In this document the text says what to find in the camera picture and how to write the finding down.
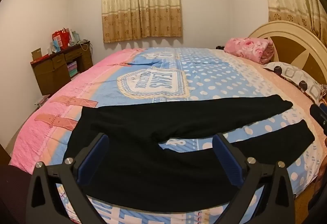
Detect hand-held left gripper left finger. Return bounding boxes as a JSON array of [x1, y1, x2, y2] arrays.
[[26, 133, 110, 224]]

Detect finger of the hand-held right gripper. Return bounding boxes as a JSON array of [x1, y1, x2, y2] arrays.
[[310, 103, 327, 136]]

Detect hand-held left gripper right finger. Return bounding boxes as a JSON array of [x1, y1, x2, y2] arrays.
[[212, 133, 297, 224]]

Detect black pants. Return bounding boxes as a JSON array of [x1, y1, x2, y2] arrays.
[[63, 95, 315, 212]]

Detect patterned brown white pillow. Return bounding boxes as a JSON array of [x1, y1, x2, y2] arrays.
[[263, 61, 324, 102]]

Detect cream brown bed headboard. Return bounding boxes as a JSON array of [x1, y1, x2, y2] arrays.
[[248, 20, 327, 87]]

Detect small glass side table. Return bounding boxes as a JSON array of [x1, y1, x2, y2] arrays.
[[34, 95, 52, 106]]

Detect blue pink printed bedspread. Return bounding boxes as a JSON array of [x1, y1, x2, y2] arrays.
[[9, 47, 325, 224]]

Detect stack of colourful boxes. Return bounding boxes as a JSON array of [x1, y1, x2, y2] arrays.
[[67, 61, 78, 78]]

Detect brown wooden desk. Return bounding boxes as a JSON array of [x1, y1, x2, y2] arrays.
[[31, 40, 94, 97]]

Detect pink folded floral blanket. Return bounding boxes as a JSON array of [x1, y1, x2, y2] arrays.
[[224, 38, 275, 65]]

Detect flat red box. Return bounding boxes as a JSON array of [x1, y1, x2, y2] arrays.
[[31, 56, 50, 65]]

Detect white teal gift bag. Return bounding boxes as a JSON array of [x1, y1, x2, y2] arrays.
[[48, 40, 62, 54]]

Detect brown cardboard box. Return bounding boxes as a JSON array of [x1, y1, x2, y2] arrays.
[[31, 47, 43, 60]]

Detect red gift bag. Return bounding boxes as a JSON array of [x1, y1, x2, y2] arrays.
[[52, 30, 71, 49]]

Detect white cable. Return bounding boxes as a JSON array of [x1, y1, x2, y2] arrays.
[[78, 40, 93, 55]]

